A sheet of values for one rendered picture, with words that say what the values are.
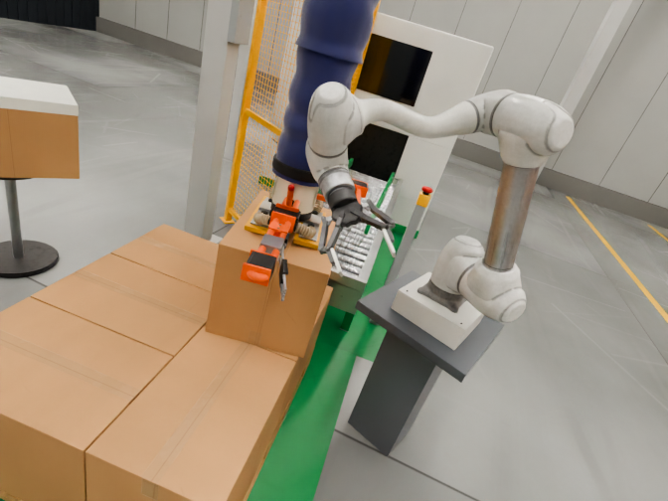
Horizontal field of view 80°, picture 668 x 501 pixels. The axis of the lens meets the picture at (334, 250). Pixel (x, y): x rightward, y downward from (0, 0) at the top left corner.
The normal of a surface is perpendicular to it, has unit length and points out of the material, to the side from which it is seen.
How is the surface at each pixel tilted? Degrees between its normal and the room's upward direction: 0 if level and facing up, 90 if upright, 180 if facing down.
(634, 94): 90
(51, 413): 0
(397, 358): 90
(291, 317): 90
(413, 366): 90
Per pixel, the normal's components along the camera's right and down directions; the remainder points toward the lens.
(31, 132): 0.58, 0.51
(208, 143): -0.24, 0.39
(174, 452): 0.26, -0.85
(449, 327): -0.61, 0.22
